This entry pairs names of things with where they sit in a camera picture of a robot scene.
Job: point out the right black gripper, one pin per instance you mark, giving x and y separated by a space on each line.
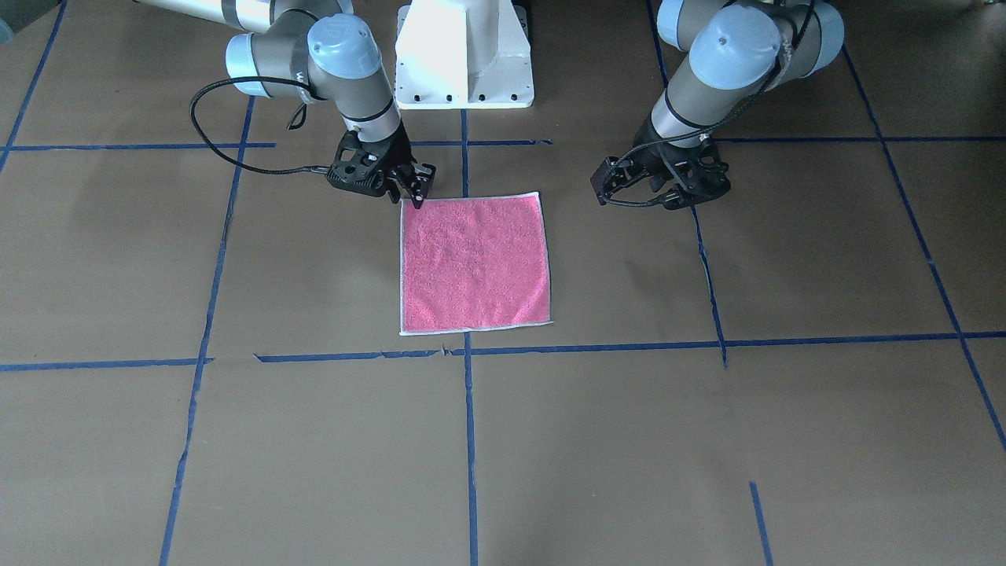
394 154

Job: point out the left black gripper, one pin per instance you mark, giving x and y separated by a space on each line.
659 155

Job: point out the pink and grey towel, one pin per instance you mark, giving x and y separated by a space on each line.
473 264

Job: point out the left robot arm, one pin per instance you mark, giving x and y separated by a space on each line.
732 51

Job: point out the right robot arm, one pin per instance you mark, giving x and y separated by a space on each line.
317 51

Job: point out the long blue tape line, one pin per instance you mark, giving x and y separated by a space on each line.
473 514

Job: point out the crossing blue tape line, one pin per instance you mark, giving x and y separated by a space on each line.
522 350

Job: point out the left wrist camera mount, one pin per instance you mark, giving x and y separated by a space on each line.
608 179

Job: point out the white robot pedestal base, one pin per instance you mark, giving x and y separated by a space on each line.
463 54

